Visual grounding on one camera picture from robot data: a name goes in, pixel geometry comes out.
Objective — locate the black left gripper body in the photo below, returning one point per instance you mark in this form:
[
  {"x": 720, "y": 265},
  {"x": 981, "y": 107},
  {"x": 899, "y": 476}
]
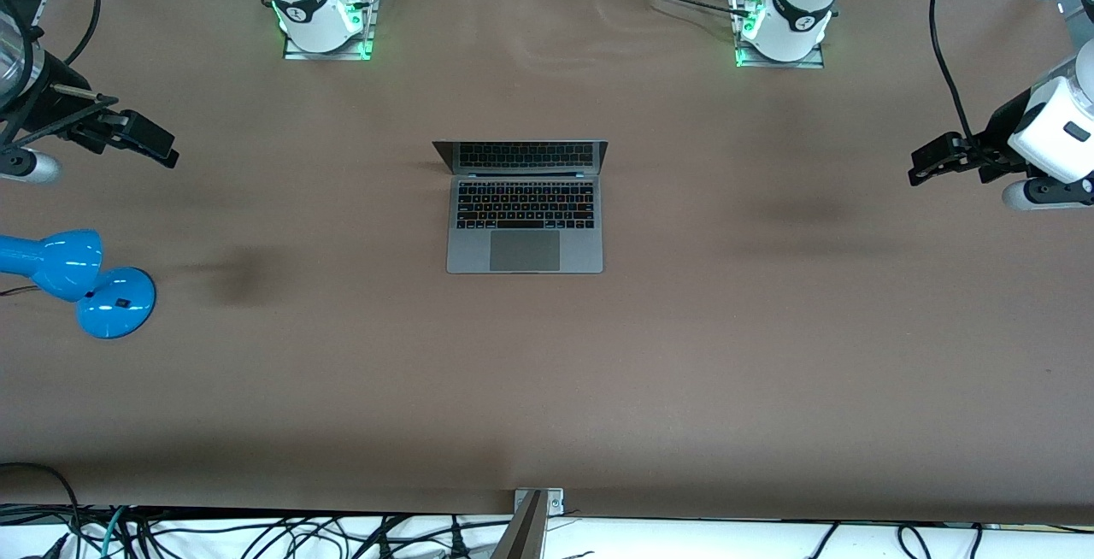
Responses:
[{"x": 996, "y": 135}]

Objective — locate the grey laptop computer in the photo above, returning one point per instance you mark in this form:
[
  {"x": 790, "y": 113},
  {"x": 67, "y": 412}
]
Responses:
[{"x": 525, "y": 251}]

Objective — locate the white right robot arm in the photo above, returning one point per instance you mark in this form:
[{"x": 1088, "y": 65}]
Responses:
[{"x": 308, "y": 3}]

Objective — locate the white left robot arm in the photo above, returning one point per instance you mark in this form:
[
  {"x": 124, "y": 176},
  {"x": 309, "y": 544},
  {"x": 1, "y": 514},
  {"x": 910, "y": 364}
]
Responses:
[{"x": 795, "y": 20}]

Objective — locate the blue desk lamp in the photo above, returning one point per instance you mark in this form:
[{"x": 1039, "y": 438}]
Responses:
[{"x": 107, "y": 307}]

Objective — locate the brown table mat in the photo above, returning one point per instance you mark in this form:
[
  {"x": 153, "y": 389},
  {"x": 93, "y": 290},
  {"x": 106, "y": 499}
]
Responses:
[{"x": 547, "y": 371}]

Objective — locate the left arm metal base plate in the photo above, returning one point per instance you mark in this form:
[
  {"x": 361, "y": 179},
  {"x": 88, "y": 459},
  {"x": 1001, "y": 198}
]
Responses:
[{"x": 748, "y": 61}]

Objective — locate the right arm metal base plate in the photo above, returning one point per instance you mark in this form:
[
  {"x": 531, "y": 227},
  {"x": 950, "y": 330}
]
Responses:
[{"x": 363, "y": 48}]

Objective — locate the small metal clamp bracket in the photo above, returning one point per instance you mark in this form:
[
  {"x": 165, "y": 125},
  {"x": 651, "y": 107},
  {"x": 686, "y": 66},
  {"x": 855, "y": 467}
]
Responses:
[{"x": 555, "y": 501}]

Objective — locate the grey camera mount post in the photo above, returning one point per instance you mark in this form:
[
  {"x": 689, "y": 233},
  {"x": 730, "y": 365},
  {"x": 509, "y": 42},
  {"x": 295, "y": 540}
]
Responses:
[{"x": 523, "y": 538}]

